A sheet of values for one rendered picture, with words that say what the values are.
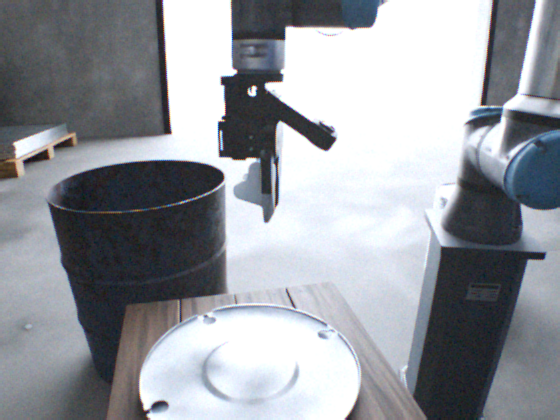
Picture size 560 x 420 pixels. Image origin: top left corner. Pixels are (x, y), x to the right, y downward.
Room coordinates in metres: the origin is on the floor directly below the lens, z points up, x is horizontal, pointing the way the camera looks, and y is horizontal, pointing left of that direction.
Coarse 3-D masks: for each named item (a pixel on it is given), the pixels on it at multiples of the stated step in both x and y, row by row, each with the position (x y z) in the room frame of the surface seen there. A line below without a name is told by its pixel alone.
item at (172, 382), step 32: (192, 320) 0.51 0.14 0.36; (224, 320) 0.51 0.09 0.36; (256, 320) 0.51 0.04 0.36; (288, 320) 0.51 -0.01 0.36; (320, 320) 0.51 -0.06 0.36; (160, 352) 0.43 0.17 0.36; (192, 352) 0.44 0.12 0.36; (224, 352) 0.43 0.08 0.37; (256, 352) 0.43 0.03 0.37; (288, 352) 0.43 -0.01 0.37; (320, 352) 0.44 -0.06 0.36; (352, 352) 0.43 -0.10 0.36; (160, 384) 0.37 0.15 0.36; (192, 384) 0.37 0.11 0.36; (224, 384) 0.37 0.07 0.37; (256, 384) 0.37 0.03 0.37; (288, 384) 0.37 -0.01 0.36; (320, 384) 0.38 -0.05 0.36; (352, 384) 0.38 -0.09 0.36; (160, 416) 0.32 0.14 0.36; (192, 416) 0.32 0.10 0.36; (224, 416) 0.33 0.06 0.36; (256, 416) 0.33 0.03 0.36; (288, 416) 0.33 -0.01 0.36; (320, 416) 0.33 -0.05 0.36
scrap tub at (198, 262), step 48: (48, 192) 0.80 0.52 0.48; (96, 192) 0.99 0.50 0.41; (144, 192) 1.07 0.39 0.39; (192, 192) 1.06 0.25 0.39; (96, 240) 0.68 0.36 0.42; (144, 240) 0.69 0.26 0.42; (192, 240) 0.75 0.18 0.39; (96, 288) 0.69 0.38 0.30; (144, 288) 0.69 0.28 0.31; (192, 288) 0.74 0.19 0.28; (96, 336) 0.70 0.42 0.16
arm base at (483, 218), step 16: (464, 192) 0.65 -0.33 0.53; (480, 192) 0.62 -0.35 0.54; (496, 192) 0.61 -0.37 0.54; (448, 208) 0.67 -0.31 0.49; (464, 208) 0.64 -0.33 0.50; (480, 208) 0.61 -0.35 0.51; (496, 208) 0.61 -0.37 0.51; (512, 208) 0.61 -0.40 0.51; (448, 224) 0.65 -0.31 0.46; (464, 224) 0.63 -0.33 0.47; (480, 224) 0.61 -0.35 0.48; (496, 224) 0.60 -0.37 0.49; (512, 224) 0.60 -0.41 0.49; (480, 240) 0.60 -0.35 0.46; (496, 240) 0.59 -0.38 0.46; (512, 240) 0.60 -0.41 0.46
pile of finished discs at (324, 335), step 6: (210, 312) 0.54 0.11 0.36; (204, 318) 0.53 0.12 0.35; (210, 318) 0.53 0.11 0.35; (330, 330) 0.50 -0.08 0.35; (318, 336) 0.48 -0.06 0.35; (324, 336) 0.48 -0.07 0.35; (330, 336) 0.48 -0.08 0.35; (156, 402) 0.35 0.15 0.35; (162, 402) 0.35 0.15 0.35; (156, 408) 0.34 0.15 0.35; (162, 408) 0.34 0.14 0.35; (168, 408) 0.34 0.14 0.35
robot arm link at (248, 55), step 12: (240, 48) 0.54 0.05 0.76; (252, 48) 0.52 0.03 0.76; (264, 48) 0.53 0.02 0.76; (276, 48) 0.54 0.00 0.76; (240, 60) 0.54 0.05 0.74; (252, 60) 0.53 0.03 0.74; (264, 60) 0.53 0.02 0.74; (276, 60) 0.54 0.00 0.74; (240, 72) 0.55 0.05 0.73; (252, 72) 0.54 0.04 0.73; (264, 72) 0.54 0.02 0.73; (276, 72) 0.55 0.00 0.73
